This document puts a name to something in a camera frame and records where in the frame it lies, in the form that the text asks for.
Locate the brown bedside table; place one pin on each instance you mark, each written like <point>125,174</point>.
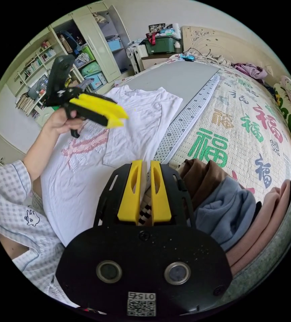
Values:
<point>155,60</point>

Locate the white shirt with pink print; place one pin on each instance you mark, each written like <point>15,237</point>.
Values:
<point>135,120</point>

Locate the green storage box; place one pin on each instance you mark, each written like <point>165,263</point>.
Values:
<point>160,45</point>

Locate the bed with printed quilt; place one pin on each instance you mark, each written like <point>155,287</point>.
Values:
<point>236,105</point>

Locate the beige crumpled cloth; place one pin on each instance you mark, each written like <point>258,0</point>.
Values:
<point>213,60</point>

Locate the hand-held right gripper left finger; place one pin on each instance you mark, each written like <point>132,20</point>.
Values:
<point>130,196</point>

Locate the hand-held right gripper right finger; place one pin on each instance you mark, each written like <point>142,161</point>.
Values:
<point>161,201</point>

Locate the person's left forearm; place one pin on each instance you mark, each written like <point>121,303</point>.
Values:
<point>39,156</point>

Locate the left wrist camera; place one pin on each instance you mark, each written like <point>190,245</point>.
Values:
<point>59,70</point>

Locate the framed picture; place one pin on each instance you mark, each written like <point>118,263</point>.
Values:
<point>157,27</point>

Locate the pale green cupboard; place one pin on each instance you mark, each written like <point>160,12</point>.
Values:
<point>97,50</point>

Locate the grey flat board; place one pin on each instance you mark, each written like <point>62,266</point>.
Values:
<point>175,78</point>

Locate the purple garment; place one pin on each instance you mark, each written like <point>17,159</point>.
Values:
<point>251,70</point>

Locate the white dotted cloth strip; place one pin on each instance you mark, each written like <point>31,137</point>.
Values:
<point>183,120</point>

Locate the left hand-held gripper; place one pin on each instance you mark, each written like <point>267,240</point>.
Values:
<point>59,99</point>

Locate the yellow pillow with green print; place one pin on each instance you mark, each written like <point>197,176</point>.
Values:
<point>287,115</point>

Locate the person's left hand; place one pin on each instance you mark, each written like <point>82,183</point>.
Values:
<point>58,123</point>

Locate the pale green bookshelf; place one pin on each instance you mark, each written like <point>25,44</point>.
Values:
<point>34,75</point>

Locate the white radiator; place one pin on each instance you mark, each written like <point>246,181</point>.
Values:
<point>138,55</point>

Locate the pile of clothes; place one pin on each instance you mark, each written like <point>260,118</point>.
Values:
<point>223,208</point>

